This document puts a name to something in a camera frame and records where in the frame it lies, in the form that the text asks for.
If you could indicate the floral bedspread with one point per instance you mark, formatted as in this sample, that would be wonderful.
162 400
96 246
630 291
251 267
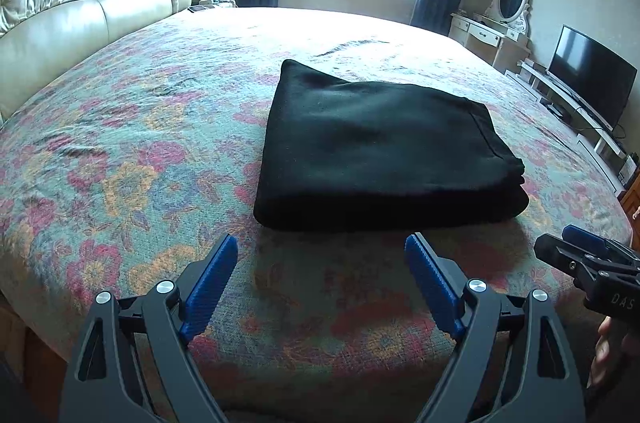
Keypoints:
150 128

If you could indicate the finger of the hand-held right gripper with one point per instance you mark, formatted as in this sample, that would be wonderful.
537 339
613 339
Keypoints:
590 237
557 253

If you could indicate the black television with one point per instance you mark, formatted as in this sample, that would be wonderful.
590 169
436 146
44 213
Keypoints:
595 73

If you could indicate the black pants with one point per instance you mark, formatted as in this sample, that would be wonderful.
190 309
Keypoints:
375 143

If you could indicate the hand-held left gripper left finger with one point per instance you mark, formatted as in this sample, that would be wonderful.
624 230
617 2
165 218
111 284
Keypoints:
210 285

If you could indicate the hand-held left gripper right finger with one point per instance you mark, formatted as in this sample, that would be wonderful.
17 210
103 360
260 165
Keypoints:
432 283

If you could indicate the cream tufted leather headboard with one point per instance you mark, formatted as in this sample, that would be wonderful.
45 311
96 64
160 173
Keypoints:
75 13

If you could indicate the brown wooden cabinet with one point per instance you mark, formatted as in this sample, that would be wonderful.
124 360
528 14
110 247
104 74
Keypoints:
634 198

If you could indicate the person's right hand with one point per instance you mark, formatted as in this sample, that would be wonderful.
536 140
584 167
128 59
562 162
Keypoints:
607 353

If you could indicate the cream dressing table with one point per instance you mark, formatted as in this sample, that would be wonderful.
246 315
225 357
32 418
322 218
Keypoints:
480 35

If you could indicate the white television stand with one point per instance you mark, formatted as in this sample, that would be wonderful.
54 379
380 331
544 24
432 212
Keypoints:
565 95

